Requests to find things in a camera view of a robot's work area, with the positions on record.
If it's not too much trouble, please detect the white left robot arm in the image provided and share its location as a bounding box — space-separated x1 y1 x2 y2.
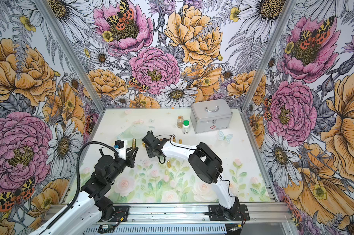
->
31 147 139 235

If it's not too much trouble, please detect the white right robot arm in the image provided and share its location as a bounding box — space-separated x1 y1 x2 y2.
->
142 131 246 221

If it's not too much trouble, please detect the amber glass jar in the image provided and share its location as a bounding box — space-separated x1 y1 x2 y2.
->
177 116 184 128

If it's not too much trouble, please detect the green capped jar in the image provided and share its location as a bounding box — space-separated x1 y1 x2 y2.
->
182 120 190 134

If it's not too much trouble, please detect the silver metal case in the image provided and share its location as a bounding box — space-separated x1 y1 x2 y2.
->
190 99 233 134

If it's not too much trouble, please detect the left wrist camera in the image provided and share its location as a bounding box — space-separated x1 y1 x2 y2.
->
114 140 128 160

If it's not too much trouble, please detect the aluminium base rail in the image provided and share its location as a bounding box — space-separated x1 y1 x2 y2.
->
44 202 295 235

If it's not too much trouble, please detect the black corrugated cable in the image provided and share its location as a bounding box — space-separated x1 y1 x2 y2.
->
44 141 119 230

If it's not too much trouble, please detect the aluminium corner post left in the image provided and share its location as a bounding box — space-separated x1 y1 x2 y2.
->
35 1 105 114

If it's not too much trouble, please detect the aluminium corner post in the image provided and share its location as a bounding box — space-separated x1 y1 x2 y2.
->
241 0 297 113
35 1 105 114

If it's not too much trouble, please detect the aluminium corner post right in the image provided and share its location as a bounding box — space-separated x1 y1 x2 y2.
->
241 0 297 113

